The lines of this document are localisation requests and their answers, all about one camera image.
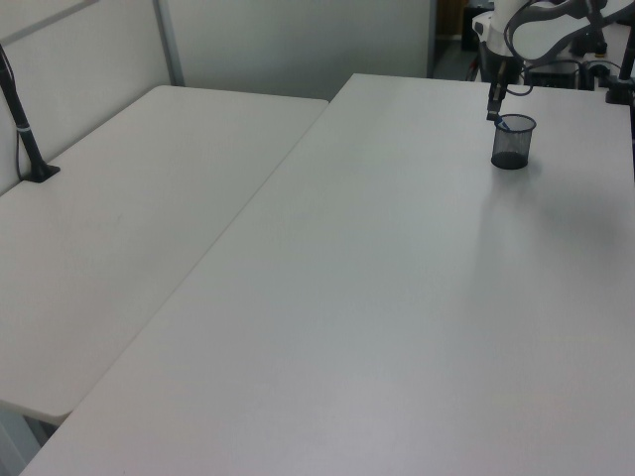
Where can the white side table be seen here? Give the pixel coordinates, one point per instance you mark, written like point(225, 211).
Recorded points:
point(139, 223)

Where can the black camera pole with base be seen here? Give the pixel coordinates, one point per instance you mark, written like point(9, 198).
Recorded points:
point(22, 124)

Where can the black clamped camera pole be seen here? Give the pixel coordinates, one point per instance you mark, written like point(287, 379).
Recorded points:
point(622, 79)

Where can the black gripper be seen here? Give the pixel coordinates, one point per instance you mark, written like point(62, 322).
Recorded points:
point(501, 74)

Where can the black mesh pen cup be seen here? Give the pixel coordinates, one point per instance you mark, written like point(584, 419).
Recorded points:
point(513, 144)

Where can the grey partition frame post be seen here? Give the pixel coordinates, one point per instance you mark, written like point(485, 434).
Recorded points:
point(430, 39)
point(168, 42)

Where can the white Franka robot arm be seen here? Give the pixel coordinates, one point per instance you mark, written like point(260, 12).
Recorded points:
point(536, 30)

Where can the black equipment box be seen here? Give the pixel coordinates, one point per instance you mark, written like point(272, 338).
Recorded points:
point(555, 75)

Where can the blue capped white marker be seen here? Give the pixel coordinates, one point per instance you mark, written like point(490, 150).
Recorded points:
point(504, 122)

